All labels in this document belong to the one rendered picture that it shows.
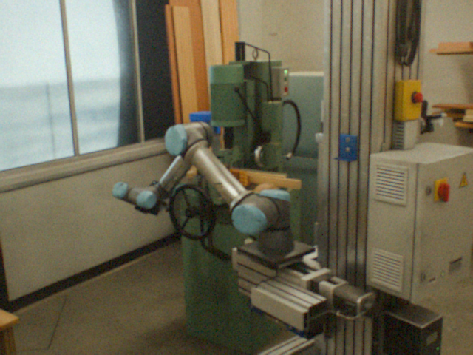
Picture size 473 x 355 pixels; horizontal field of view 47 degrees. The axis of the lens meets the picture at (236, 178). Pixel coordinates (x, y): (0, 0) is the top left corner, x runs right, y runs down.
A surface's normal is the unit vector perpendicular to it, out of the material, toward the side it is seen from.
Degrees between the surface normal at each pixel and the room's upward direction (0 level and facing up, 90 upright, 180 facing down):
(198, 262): 90
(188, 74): 87
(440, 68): 90
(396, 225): 90
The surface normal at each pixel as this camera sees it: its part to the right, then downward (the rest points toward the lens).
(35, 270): 0.81, 0.12
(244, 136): -0.55, 0.21
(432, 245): 0.63, 0.18
